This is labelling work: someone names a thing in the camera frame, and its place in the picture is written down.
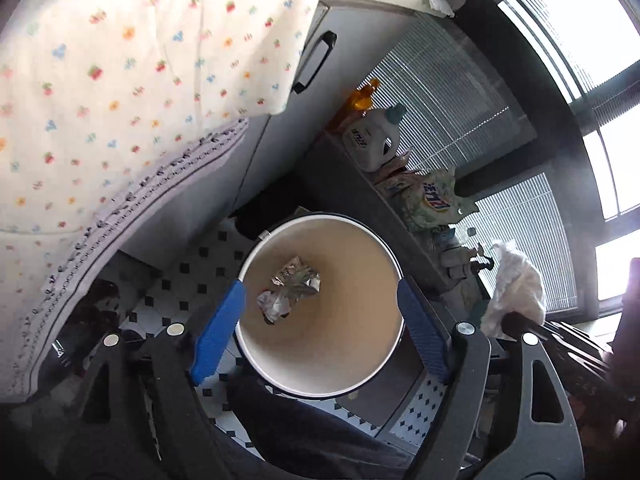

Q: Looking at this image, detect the silver foil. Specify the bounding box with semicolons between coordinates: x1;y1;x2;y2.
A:
256;257;321;325

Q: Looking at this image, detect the white tissue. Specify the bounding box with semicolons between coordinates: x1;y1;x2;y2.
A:
480;240;547;339

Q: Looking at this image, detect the white round trash bin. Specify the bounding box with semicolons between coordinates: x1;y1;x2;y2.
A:
235;214;404;399

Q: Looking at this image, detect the detergent refill pouch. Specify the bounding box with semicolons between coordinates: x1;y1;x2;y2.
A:
376;169;480;232

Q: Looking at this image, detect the white laundry detergent bottle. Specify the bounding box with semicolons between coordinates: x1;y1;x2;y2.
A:
342;103;407;172

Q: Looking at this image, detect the orange spray bottle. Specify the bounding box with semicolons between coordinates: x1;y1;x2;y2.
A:
326;78;381;131

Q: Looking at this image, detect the floral white tablecloth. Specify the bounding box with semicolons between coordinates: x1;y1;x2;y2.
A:
1;0;319;402

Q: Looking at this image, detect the grey cabinet with handles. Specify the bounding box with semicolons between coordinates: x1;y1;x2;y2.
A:
120;0;416;270

